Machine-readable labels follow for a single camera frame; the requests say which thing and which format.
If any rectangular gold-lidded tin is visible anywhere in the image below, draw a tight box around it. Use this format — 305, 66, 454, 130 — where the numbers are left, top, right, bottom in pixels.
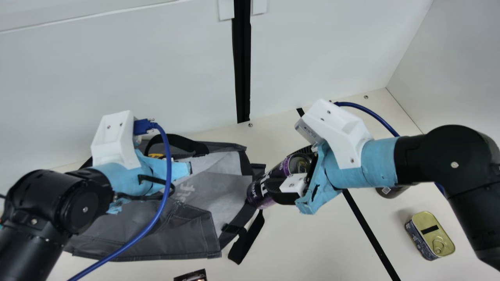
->
405, 211, 456, 261

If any dark grey bag with straps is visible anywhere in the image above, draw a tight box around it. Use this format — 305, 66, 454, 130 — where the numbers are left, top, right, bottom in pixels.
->
64, 134, 267, 265

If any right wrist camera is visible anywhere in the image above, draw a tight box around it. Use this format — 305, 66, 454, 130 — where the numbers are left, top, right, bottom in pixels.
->
294, 98, 374, 170

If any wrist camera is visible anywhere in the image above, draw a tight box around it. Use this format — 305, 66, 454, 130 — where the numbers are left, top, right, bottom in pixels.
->
91, 110, 142, 170
294, 98, 374, 170

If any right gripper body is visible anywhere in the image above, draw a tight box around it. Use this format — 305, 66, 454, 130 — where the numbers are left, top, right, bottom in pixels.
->
295, 137, 399, 215

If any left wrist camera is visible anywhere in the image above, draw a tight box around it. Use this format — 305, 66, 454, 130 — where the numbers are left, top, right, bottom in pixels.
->
91, 110, 142, 170

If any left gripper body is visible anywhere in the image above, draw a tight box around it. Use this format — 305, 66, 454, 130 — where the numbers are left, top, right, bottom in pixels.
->
93, 149, 192, 197

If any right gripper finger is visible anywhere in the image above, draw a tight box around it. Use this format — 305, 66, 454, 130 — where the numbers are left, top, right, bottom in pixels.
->
291, 145, 319, 157
268, 173, 309, 206

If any blue cable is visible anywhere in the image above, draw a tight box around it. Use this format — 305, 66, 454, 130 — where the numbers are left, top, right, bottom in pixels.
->
334, 101, 446, 196
67, 118, 173, 281

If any black post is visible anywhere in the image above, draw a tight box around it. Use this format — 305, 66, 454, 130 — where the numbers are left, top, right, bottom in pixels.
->
231, 0, 253, 124

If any purple drink can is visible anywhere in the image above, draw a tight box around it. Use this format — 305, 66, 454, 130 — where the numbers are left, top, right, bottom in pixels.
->
246, 153, 315, 209

